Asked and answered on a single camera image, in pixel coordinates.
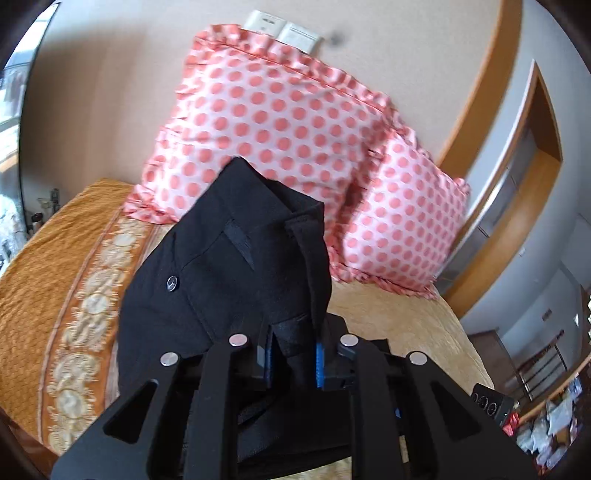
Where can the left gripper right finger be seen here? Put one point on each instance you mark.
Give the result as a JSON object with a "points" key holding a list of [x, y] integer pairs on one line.
{"points": [[404, 417]]}

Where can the white wall switch plates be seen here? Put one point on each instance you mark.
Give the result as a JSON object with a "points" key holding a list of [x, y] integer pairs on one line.
{"points": [[288, 33]]}

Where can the right pink polka dot pillow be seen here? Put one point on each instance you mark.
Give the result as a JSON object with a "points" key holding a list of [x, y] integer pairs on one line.
{"points": [[400, 234]]}

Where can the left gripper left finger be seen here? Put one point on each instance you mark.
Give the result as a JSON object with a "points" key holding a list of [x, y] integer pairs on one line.
{"points": [[181, 422]]}

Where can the left pink polka dot pillow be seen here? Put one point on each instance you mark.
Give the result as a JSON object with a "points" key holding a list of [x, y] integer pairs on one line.
{"points": [[313, 127]]}

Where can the pink polka dot pillow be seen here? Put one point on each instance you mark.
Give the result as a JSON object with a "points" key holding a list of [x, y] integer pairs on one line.
{"points": [[400, 234], [313, 127]]}

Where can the black pants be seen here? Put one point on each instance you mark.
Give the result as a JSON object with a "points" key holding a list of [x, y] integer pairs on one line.
{"points": [[247, 258]]}

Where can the yellow patterned bedspread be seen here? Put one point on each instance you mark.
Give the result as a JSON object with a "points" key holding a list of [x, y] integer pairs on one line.
{"points": [[60, 299]]}

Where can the wall mirror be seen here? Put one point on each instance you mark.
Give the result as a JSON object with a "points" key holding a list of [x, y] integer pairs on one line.
{"points": [[19, 52]]}

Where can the glass side table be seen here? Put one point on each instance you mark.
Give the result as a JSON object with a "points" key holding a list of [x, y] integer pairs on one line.
{"points": [[17, 225]]}

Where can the wooden door frame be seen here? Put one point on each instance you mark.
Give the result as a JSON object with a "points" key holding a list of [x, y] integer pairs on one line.
{"points": [[511, 99]]}

